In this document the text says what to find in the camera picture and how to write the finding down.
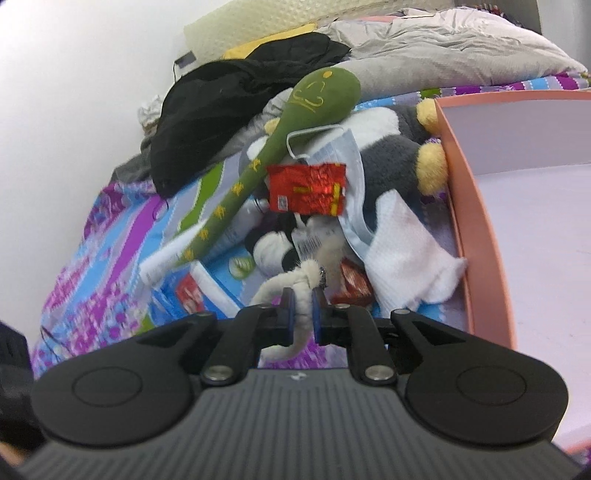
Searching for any dark red snack wrapper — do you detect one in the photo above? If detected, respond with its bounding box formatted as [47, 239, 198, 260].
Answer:
[329, 258, 375, 307]

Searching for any white knitted cloth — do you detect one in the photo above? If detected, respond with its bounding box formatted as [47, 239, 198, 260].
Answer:
[363, 190, 467, 317]

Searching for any red foil snack packet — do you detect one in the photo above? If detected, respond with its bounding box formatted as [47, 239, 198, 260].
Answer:
[267, 163, 346, 217]

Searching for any light blue face mask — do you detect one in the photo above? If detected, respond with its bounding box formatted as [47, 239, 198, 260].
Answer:
[286, 125, 374, 259]

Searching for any blue plastic packet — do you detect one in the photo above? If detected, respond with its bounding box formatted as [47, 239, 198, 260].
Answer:
[147, 245, 266, 326]

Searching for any small panda plush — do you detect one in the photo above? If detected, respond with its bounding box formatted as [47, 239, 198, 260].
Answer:
[243, 212, 344, 277]

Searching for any grey white penguin plush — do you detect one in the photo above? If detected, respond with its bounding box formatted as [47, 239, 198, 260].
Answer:
[244, 98, 450, 232]

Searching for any black jacket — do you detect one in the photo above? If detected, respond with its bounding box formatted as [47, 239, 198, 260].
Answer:
[150, 32, 351, 198]

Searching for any green plush massage stick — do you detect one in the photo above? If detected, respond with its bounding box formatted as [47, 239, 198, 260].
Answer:
[175, 67, 361, 266]

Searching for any white crumpled cloth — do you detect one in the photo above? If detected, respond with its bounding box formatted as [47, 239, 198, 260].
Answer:
[137, 95, 163, 131]

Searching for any pink cardboard box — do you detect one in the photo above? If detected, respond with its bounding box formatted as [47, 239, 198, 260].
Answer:
[437, 90, 590, 453]

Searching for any yellow pillow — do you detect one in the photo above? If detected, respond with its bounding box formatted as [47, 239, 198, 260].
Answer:
[221, 23, 317, 60]

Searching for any grey duvet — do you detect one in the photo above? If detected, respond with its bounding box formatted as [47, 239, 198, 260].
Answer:
[318, 8, 586, 101]

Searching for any cream quilted headboard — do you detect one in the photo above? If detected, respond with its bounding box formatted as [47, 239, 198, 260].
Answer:
[183, 0, 455, 63]

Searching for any black wall socket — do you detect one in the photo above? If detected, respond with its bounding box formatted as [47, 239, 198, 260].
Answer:
[173, 52, 195, 69]

